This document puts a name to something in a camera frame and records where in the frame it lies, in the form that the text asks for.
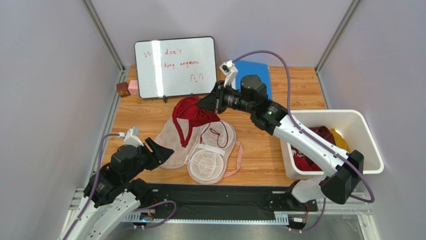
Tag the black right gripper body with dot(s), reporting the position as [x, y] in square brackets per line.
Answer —
[219, 98]

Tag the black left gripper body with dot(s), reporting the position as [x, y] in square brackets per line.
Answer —
[148, 160]

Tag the red bra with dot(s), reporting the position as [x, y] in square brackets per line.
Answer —
[186, 109]

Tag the floral mesh laundry bag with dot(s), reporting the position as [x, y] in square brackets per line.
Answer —
[212, 153]

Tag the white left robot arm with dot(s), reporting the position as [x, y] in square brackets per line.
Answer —
[113, 192]

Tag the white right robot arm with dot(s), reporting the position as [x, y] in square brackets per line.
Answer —
[342, 170]

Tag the blue file folder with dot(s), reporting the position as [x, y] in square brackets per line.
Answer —
[253, 68]

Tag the white dry-erase board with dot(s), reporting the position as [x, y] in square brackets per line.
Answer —
[175, 67]

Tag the pink cube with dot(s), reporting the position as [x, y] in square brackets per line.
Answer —
[133, 87]

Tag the brown cube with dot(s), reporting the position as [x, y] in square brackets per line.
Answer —
[122, 89]

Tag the dark red clothes pile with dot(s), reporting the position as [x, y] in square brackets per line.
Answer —
[304, 163]

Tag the yellow garment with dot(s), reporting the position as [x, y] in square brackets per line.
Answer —
[339, 140]

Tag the white plastic bin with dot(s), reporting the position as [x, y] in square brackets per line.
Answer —
[351, 125]

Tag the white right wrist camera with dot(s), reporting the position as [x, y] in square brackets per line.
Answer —
[230, 71]

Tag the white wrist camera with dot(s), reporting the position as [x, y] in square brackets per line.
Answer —
[230, 71]
[132, 137]

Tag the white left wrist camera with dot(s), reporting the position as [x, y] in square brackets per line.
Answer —
[132, 137]

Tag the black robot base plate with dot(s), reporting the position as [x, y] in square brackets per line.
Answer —
[216, 201]

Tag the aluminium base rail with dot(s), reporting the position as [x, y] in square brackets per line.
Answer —
[213, 218]

